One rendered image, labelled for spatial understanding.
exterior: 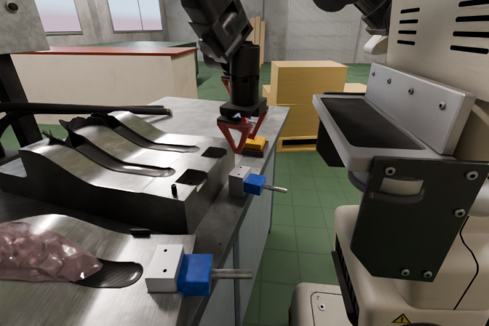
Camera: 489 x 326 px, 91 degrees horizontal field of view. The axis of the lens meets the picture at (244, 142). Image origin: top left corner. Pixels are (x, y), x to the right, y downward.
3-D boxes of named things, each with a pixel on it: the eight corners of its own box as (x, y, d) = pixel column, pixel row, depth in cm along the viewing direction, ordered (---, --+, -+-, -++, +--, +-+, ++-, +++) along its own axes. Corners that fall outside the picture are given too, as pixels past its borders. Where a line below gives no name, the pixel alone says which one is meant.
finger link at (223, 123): (217, 155, 49) (215, 111, 45) (232, 141, 55) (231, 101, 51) (248, 161, 47) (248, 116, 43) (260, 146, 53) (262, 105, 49)
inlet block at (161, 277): (251, 270, 36) (252, 244, 33) (252, 305, 31) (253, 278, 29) (163, 271, 36) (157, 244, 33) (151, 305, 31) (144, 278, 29)
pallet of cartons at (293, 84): (254, 151, 249) (255, 67, 213) (259, 115, 351) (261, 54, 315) (407, 159, 234) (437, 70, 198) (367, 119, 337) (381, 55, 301)
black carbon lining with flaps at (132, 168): (204, 153, 60) (201, 117, 56) (167, 191, 47) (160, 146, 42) (94, 137, 70) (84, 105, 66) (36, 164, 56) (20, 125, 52)
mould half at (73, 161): (235, 169, 67) (234, 123, 61) (189, 239, 44) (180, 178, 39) (92, 145, 80) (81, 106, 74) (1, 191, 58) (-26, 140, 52)
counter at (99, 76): (48, 104, 404) (27, 46, 366) (202, 109, 378) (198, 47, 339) (-5, 121, 328) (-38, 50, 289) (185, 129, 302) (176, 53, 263)
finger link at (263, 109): (228, 145, 53) (227, 104, 49) (241, 133, 59) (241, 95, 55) (257, 150, 51) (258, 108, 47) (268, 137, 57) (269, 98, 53)
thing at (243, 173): (288, 194, 56) (290, 175, 54) (283, 208, 52) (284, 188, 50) (237, 183, 61) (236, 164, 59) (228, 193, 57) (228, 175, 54)
